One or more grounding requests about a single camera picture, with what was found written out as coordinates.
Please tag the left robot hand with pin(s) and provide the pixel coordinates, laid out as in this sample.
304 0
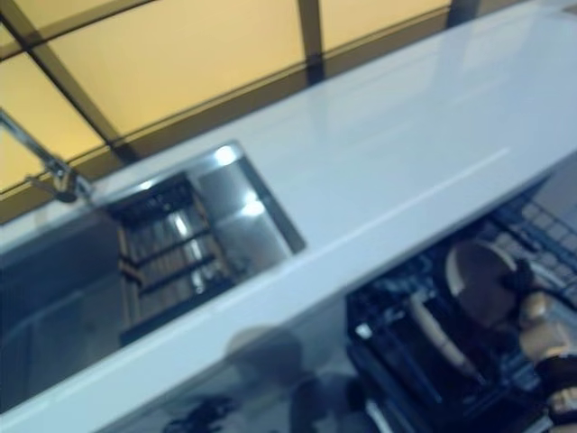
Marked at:
203 415

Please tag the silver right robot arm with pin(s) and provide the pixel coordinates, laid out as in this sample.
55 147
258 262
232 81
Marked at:
545 334

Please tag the chrome gooseneck kitchen faucet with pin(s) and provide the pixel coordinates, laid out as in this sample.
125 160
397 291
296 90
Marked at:
49 162

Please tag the beige round plate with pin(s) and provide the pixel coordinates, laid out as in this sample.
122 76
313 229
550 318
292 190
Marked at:
439 334
478 279

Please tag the black dish drying rack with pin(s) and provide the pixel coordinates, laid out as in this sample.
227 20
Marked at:
176 252

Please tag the stainless steel kitchen sink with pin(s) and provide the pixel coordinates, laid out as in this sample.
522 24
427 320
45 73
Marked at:
252 225

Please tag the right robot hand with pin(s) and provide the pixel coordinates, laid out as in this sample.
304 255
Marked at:
520 277

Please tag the narrow white cabinet door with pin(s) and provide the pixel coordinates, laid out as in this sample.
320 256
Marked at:
270 361

